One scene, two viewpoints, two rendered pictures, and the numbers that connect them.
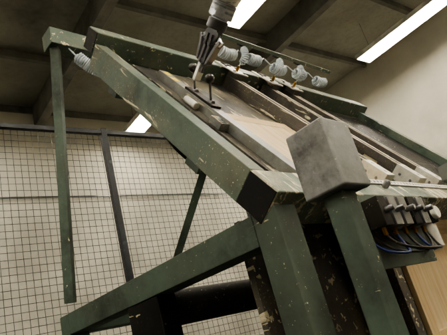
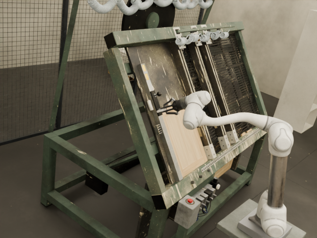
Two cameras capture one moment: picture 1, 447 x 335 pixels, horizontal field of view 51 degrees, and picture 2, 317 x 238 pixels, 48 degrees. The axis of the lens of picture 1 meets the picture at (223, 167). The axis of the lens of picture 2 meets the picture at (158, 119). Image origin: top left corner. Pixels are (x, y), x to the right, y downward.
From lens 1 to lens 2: 220 cm
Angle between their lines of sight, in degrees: 46
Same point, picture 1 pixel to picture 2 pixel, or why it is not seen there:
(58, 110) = (70, 37)
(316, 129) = (189, 211)
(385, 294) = not seen: outside the picture
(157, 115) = (133, 131)
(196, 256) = (126, 190)
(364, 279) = not seen: outside the picture
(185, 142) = (141, 156)
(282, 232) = (161, 217)
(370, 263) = not seen: outside the picture
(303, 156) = (180, 211)
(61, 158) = (64, 65)
